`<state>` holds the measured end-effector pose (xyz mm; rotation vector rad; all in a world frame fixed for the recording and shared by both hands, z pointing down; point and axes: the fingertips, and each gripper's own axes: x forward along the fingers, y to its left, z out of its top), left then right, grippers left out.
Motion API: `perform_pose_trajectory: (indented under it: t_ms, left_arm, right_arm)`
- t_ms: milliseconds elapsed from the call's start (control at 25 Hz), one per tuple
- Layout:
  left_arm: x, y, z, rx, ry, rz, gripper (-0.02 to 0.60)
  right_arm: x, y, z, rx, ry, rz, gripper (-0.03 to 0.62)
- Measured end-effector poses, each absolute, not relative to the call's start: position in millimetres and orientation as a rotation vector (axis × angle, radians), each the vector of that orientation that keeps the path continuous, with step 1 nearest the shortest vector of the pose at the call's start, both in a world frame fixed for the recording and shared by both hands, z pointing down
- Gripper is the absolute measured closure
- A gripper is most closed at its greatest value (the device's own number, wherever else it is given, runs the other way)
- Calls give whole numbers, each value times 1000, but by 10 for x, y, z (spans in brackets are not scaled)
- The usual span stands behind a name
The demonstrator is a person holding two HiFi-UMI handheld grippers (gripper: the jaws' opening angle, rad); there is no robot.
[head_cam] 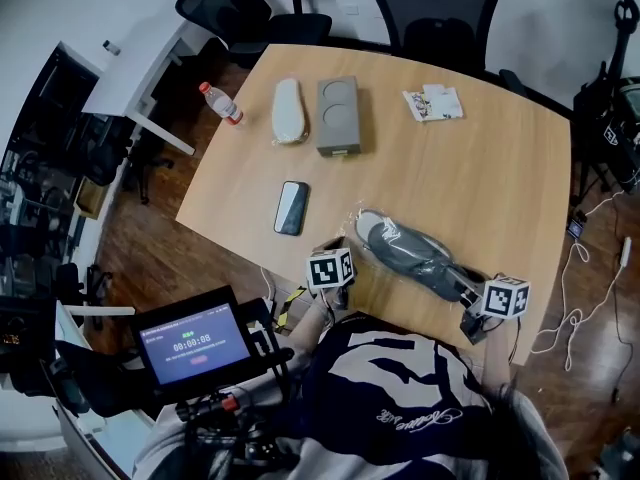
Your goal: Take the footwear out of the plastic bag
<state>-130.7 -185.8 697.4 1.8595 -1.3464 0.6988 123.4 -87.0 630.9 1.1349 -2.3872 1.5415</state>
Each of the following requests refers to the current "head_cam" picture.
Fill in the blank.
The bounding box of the black smartphone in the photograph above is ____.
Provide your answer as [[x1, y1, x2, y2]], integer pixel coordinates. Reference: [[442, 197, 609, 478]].
[[273, 180, 311, 237]]

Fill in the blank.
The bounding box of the black mesh office chair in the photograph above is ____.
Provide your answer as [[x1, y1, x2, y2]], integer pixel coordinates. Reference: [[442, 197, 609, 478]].
[[173, 0, 334, 69], [365, 0, 503, 75]]

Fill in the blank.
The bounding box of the clear plastic bag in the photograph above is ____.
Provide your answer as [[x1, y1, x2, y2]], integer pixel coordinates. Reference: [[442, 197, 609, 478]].
[[338, 201, 487, 305], [270, 77, 313, 148]]

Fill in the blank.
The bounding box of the person's left forearm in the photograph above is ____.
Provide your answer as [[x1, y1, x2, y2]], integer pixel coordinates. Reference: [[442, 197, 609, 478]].
[[287, 287, 351, 354]]

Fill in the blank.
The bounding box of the white cable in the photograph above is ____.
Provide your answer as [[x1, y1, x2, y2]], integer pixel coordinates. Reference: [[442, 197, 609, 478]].
[[530, 191, 634, 372]]

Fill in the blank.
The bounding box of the white desk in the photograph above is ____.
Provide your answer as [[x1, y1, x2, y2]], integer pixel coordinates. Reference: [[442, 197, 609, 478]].
[[81, 17, 227, 157]]

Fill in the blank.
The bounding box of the printed paper packet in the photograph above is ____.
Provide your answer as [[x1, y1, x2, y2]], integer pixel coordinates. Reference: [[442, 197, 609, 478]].
[[402, 89, 437, 122]]

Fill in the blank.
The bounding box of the cardboard box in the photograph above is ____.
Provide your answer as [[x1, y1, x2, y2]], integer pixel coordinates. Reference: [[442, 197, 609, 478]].
[[73, 176, 109, 220]]

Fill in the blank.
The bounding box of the black monitor screen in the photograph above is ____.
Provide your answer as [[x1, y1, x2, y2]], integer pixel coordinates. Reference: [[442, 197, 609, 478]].
[[131, 292, 252, 390]]

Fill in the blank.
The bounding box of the person's right forearm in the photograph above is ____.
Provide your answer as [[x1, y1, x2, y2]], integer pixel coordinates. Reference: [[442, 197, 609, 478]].
[[478, 316, 513, 387]]

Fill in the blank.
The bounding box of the person's printed sweatshirt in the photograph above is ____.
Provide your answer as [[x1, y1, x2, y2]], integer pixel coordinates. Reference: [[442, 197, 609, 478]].
[[131, 312, 571, 480]]

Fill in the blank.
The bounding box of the white paper packet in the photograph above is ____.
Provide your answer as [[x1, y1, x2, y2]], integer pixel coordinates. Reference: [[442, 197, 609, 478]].
[[422, 83, 465, 122]]

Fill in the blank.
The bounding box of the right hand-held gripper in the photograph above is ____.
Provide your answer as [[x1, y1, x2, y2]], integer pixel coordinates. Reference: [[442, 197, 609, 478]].
[[448, 265, 531, 346]]

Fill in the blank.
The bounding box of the clear water bottle red cap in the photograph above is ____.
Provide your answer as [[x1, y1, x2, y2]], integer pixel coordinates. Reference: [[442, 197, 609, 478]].
[[198, 81, 247, 129]]

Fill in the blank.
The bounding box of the yellow black striped tape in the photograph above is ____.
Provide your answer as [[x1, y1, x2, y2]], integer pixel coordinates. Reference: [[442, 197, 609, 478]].
[[276, 286, 307, 330]]

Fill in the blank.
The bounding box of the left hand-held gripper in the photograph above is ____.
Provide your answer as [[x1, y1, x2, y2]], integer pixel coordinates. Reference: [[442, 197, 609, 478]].
[[306, 236, 357, 294]]

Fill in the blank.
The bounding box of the white footwear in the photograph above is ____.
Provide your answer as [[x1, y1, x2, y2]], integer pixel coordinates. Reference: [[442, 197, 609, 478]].
[[272, 78, 310, 146]]

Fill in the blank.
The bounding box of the grey box with round recesses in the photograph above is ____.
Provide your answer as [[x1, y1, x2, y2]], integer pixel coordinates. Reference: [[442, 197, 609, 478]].
[[315, 74, 363, 160]]

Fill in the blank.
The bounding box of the black cable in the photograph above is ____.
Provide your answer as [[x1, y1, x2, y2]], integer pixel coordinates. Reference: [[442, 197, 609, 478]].
[[610, 202, 637, 404]]

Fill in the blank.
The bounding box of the grey footwear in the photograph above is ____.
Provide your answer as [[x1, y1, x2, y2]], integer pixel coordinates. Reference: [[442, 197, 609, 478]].
[[354, 209, 469, 303]]

